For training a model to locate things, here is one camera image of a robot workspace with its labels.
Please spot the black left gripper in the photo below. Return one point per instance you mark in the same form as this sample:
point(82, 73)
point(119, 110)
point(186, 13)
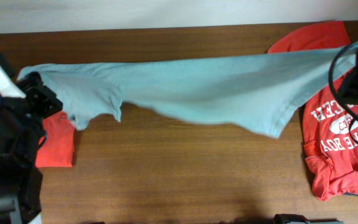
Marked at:
point(33, 86)

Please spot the folded red t-shirt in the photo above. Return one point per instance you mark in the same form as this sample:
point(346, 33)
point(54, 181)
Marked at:
point(58, 149)

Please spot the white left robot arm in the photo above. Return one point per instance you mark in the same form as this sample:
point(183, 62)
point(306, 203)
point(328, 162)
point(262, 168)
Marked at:
point(23, 107)

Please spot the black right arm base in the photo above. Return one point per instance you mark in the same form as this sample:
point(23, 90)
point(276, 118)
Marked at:
point(300, 219)

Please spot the red printed t-shirt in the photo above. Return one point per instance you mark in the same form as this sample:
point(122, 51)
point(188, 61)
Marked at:
point(330, 144)

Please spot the light blue t-shirt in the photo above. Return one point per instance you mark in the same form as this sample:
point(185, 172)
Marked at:
point(259, 93)

